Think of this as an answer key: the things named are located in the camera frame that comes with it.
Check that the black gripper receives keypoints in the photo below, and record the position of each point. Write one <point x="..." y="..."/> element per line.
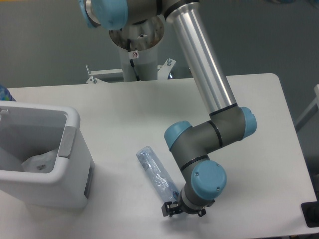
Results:
<point x="174" y="208"/>

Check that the crushed clear plastic bottle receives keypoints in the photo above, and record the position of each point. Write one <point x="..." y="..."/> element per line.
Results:
<point x="157" y="175"/>

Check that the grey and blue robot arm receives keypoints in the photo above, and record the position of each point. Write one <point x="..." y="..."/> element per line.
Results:
<point x="228" y="123"/>

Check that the white plastic trash can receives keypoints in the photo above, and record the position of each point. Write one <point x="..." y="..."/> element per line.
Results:
<point x="27" y="130"/>

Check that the black device at table edge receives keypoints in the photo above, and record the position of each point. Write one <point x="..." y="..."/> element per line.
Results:
<point x="311" y="213"/>

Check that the blue patterned object at left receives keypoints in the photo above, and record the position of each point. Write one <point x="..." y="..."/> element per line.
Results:
<point x="5" y="94"/>

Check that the white metal base frame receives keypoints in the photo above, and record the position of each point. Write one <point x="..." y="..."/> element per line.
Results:
<point x="170" y="69"/>

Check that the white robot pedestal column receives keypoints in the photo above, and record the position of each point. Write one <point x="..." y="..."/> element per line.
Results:
<point x="138" y="43"/>

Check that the white frame at right edge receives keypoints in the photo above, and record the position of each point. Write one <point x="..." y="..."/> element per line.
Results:
<point x="309" y="112"/>

